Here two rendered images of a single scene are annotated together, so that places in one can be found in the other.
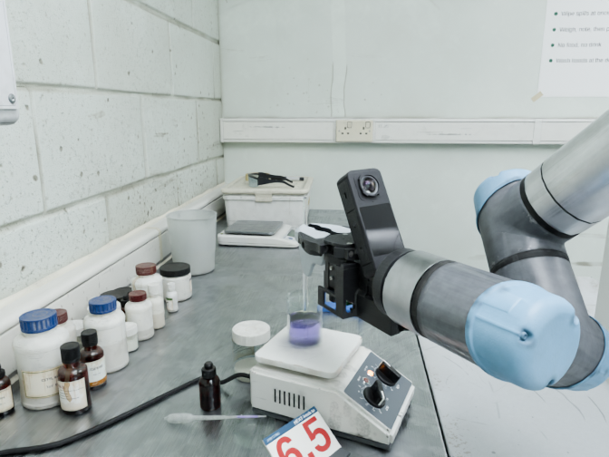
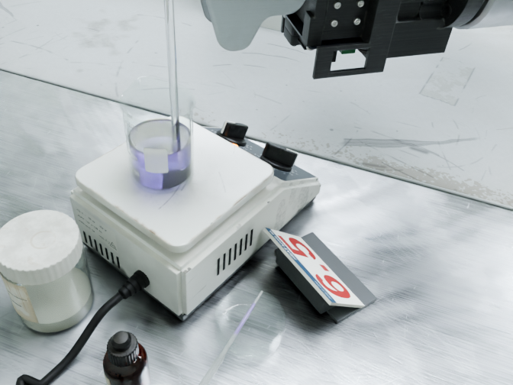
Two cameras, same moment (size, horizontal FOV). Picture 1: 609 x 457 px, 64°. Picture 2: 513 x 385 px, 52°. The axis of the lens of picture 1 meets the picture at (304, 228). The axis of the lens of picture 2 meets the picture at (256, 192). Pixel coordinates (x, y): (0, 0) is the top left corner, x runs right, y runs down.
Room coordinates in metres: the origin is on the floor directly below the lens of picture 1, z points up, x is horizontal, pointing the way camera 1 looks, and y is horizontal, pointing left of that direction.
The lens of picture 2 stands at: (0.51, 0.30, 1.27)
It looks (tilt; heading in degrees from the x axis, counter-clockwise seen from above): 43 degrees down; 280
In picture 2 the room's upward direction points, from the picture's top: 5 degrees clockwise
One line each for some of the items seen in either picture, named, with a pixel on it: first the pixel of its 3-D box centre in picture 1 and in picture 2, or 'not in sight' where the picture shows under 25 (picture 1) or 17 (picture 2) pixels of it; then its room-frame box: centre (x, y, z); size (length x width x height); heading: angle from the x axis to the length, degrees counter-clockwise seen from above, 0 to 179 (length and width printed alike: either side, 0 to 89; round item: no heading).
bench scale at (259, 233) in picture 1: (264, 233); not in sight; (1.54, 0.13, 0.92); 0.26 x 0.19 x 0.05; 80
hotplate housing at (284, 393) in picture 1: (326, 379); (198, 197); (0.62, -0.03, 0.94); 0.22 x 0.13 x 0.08; 65
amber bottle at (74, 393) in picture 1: (72, 376); not in sight; (0.61, 0.32, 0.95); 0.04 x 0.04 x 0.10
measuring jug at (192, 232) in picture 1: (189, 240); not in sight; (1.25, 0.30, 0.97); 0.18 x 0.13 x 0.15; 45
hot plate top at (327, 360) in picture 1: (310, 347); (177, 175); (0.63, -0.01, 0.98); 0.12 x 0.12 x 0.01; 65
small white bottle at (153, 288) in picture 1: (154, 305); not in sight; (0.89, 0.29, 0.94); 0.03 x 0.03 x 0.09
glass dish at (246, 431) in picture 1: (254, 431); (249, 323); (0.55, 0.06, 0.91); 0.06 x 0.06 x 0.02
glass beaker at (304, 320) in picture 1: (306, 317); (158, 136); (0.65, 0.00, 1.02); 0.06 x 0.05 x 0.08; 132
